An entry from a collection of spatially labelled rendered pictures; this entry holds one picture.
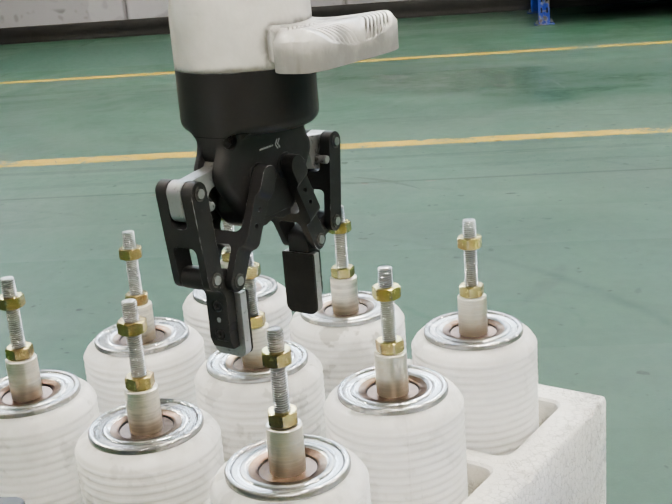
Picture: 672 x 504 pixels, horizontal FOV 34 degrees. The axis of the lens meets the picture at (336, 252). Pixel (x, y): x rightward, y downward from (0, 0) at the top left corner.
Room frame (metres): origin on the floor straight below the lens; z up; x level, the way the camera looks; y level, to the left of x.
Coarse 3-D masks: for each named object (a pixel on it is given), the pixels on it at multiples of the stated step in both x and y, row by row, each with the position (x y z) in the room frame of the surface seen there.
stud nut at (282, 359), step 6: (264, 348) 0.59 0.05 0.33; (288, 348) 0.58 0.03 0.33; (264, 354) 0.58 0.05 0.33; (270, 354) 0.58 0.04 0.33; (276, 354) 0.58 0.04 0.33; (282, 354) 0.58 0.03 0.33; (288, 354) 0.58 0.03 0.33; (264, 360) 0.58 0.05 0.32; (270, 360) 0.58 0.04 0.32; (276, 360) 0.57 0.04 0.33; (282, 360) 0.58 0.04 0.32; (288, 360) 0.58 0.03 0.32; (264, 366) 0.58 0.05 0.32; (270, 366) 0.58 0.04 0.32; (276, 366) 0.57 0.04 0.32; (282, 366) 0.58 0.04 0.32
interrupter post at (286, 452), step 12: (300, 420) 0.59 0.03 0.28; (276, 432) 0.57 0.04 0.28; (288, 432) 0.57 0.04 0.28; (300, 432) 0.58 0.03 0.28; (276, 444) 0.57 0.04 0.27; (288, 444) 0.57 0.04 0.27; (300, 444) 0.58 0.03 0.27; (276, 456) 0.57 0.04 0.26; (288, 456) 0.57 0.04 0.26; (300, 456) 0.58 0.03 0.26; (276, 468) 0.57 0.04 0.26; (288, 468) 0.57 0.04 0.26; (300, 468) 0.58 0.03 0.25
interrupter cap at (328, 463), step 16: (256, 448) 0.61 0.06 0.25; (320, 448) 0.60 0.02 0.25; (336, 448) 0.60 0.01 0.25; (240, 464) 0.59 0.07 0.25; (256, 464) 0.59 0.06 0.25; (320, 464) 0.58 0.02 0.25; (336, 464) 0.58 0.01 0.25; (240, 480) 0.57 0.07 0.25; (256, 480) 0.57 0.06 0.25; (272, 480) 0.57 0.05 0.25; (288, 480) 0.57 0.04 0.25; (304, 480) 0.56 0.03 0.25; (320, 480) 0.56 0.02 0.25; (336, 480) 0.56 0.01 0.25; (256, 496) 0.55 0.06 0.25; (272, 496) 0.55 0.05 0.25; (288, 496) 0.55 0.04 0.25; (304, 496) 0.55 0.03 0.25
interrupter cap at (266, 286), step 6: (264, 276) 0.94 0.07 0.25; (258, 282) 0.93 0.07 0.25; (264, 282) 0.92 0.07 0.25; (270, 282) 0.92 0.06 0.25; (276, 282) 0.92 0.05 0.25; (258, 288) 0.91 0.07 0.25; (264, 288) 0.91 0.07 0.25; (270, 288) 0.91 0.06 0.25; (276, 288) 0.91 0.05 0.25; (198, 294) 0.91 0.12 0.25; (204, 294) 0.91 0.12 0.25; (258, 294) 0.90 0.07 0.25; (264, 294) 0.89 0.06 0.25; (270, 294) 0.89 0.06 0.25; (198, 300) 0.89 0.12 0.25; (204, 300) 0.89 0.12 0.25; (258, 300) 0.88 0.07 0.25
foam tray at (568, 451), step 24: (408, 360) 0.90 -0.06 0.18; (552, 408) 0.79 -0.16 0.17; (576, 408) 0.78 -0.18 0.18; (600, 408) 0.78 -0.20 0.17; (552, 432) 0.74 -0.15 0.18; (576, 432) 0.74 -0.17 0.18; (600, 432) 0.78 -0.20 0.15; (480, 456) 0.71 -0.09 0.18; (504, 456) 0.71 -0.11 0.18; (528, 456) 0.70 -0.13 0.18; (552, 456) 0.71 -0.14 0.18; (576, 456) 0.74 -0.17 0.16; (600, 456) 0.78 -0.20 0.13; (480, 480) 0.70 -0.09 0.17; (504, 480) 0.67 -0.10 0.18; (528, 480) 0.68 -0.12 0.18; (552, 480) 0.71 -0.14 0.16; (576, 480) 0.74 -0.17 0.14; (600, 480) 0.78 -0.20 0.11
